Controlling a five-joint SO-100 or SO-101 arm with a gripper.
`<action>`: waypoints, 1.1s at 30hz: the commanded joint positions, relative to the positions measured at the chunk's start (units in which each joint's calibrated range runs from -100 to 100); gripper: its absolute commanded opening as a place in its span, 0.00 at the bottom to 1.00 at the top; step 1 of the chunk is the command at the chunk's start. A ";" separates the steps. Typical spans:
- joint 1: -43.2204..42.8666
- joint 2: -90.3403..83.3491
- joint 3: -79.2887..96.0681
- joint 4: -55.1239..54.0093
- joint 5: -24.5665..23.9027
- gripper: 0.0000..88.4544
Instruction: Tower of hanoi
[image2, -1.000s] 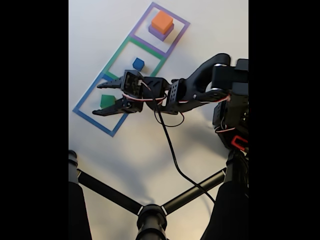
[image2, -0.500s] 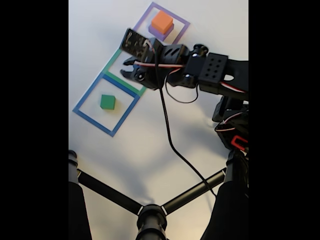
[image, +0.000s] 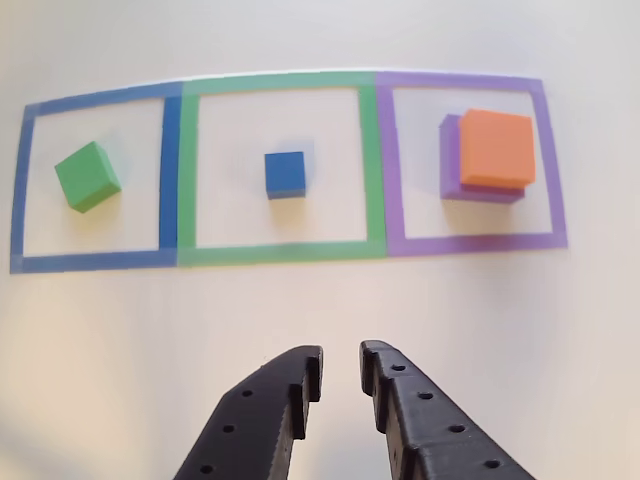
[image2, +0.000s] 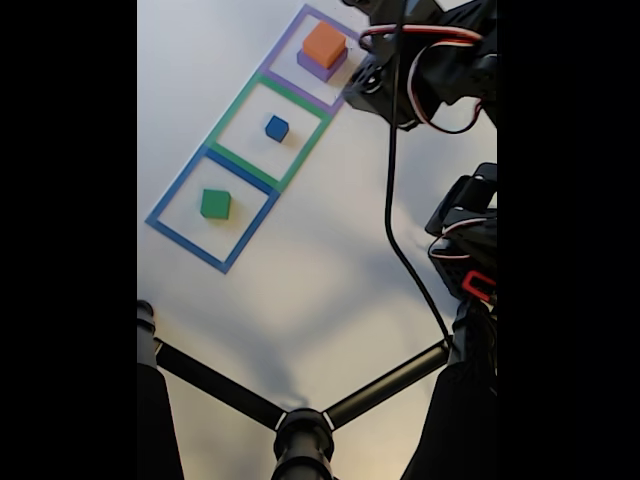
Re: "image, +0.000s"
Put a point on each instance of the small blue cube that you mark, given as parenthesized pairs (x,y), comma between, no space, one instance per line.
(284,172)

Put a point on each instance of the large purple cube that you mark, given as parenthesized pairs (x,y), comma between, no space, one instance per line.
(450,160)

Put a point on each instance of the large orange cube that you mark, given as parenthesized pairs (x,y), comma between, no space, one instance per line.
(497,145)

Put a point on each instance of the medium green cube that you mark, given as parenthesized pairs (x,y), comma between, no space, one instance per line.
(85,172)

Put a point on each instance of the blue square tape frame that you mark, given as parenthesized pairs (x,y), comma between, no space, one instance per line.
(170,175)

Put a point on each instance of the purple square tape frame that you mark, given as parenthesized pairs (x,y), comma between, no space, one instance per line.
(390,175)

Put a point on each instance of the green square tape frame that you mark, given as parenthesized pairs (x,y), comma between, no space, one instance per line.
(372,175)

